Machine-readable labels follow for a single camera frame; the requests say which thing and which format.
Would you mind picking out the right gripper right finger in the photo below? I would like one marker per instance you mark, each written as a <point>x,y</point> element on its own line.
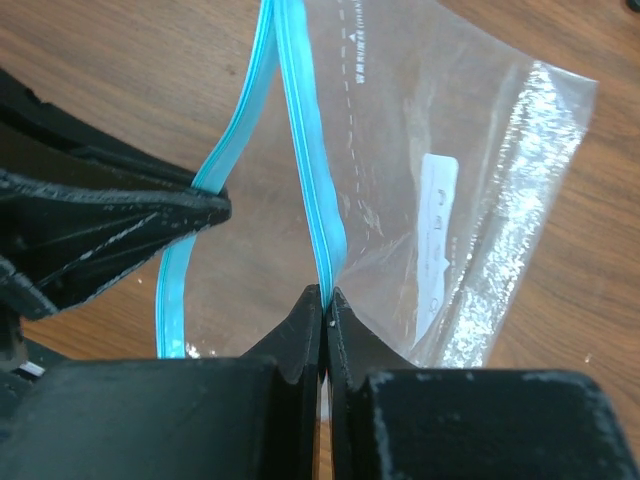
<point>393,420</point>

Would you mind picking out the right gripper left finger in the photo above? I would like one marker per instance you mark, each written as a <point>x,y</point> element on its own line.
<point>248,417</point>

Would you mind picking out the blue zip top bag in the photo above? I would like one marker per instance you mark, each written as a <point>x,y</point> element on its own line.
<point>389,152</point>

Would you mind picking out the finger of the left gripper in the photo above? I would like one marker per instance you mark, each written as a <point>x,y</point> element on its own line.
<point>44,122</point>
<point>62,246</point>

